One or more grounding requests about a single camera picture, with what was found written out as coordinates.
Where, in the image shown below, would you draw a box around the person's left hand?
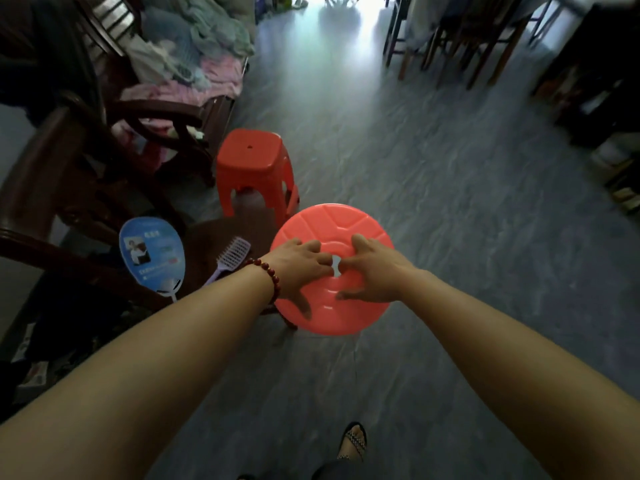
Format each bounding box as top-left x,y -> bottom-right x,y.
259,238 -> 335,321

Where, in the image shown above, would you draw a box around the dark wooden dining chair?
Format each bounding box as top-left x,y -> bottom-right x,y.
422,0 -> 532,91
382,0 -> 419,71

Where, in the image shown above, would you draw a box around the coral round plastic stool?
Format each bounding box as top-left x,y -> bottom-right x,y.
269,203 -> 396,337

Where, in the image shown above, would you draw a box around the pale green cloth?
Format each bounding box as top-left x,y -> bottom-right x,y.
177,0 -> 256,58

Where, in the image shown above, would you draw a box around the person's right forearm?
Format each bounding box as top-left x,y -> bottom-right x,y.
399,269 -> 640,480

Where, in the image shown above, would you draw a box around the person's left forearm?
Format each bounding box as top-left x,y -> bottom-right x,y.
0,264 -> 276,480

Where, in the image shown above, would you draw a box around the white plastic bucket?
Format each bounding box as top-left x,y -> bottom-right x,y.
592,134 -> 636,171

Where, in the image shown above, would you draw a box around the dark cluttered storage shelf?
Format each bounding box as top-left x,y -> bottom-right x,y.
529,0 -> 640,215

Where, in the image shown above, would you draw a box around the light blue round lid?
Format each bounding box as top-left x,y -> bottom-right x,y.
119,216 -> 187,301

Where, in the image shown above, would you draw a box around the dark shoe pile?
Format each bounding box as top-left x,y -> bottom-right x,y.
0,279 -> 151,421

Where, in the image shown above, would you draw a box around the dark wooden armchair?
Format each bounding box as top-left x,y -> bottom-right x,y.
0,89 -> 190,315

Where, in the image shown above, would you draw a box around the cream cloth bundle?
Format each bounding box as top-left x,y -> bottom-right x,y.
167,124 -> 209,151

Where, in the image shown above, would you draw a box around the lilac hair comb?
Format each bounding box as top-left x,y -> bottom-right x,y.
202,236 -> 253,288

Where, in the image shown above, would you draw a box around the person's right hand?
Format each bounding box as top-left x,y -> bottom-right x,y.
332,233 -> 419,305

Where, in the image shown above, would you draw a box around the red plastic stool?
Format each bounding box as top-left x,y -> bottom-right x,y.
215,128 -> 301,231

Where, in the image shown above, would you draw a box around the black white woven sandal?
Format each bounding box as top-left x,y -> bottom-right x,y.
337,422 -> 369,463

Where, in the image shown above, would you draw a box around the person's grey trousers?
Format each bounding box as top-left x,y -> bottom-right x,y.
235,459 -> 366,480

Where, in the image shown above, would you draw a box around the red bead bracelet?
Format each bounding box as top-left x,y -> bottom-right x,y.
243,258 -> 282,305

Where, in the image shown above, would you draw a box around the dark wooden sofa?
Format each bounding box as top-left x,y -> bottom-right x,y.
75,0 -> 251,188

